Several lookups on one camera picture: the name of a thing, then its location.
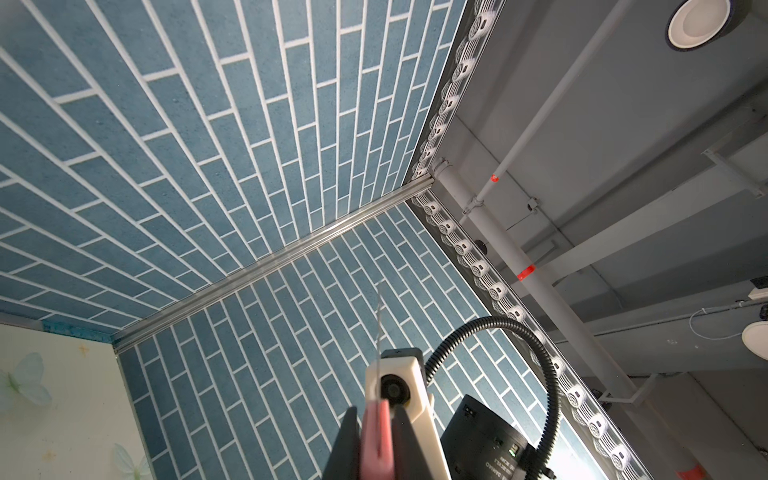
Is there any pink utility knife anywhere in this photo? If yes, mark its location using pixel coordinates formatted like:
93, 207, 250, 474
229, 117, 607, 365
360, 282, 395, 479

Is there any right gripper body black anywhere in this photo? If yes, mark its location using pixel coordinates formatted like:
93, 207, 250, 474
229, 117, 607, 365
441, 394, 534, 480

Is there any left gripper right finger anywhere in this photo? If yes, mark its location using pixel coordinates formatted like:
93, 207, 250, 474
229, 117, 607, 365
391, 406, 433, 480

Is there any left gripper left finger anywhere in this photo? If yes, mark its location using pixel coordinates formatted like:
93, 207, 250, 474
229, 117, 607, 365
322, 407, 360, 480

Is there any LED light strip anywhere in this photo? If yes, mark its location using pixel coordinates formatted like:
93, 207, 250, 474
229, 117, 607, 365
410, 0, 652, 480

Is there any black corrugated cable conduit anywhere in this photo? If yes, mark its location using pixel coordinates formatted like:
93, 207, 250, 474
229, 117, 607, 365
424, 316, 561, 480

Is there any white ceiling pipe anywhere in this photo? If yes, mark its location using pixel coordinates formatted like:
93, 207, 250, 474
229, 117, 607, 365
433, 160, 710, 479

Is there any round ceiling lamp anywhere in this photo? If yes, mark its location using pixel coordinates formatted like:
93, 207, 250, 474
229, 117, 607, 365
666, 0, 752, 52

